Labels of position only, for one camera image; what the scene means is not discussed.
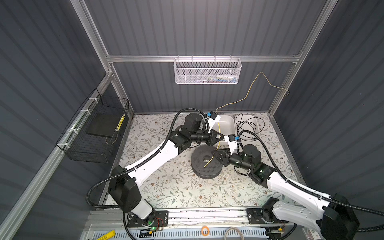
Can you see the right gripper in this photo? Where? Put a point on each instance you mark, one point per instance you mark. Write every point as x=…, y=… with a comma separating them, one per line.
x=225, y=156

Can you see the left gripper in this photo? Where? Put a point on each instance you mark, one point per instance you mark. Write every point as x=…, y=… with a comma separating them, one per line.
x=212, y=139

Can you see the dark grey cable spool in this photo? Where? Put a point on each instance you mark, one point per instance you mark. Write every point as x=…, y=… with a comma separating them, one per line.
x=204, y=164

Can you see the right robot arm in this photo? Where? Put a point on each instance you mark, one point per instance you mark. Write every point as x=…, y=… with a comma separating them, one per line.
x=333, y=217

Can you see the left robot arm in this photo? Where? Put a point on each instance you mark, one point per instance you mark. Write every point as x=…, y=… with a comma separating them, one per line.
x=125, y=182

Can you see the left white tray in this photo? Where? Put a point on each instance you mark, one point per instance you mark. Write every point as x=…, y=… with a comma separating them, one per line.
x=224, y=124

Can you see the white tray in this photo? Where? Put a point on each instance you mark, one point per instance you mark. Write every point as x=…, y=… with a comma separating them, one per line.
x=249, y=123
x=224, y=124

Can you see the right white tray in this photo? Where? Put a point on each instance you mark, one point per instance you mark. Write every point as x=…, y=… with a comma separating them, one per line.
x=249, y=123

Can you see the black foam pad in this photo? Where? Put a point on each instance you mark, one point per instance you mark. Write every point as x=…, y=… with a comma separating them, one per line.
x=103, y=125

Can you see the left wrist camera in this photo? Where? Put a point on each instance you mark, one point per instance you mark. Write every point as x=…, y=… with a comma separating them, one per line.
x=212, y=118

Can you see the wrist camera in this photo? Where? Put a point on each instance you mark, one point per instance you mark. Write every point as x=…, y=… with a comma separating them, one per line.
x=232, y=141
x=212, y=118

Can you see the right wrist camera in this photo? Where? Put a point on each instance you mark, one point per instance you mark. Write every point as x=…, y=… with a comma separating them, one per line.
x=232, y=141

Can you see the white wire mesh basket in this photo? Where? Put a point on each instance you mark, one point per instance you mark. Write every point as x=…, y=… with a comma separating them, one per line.
x=211, y=71

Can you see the black wire basket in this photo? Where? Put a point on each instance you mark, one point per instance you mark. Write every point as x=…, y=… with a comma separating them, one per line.
x=79, y=146

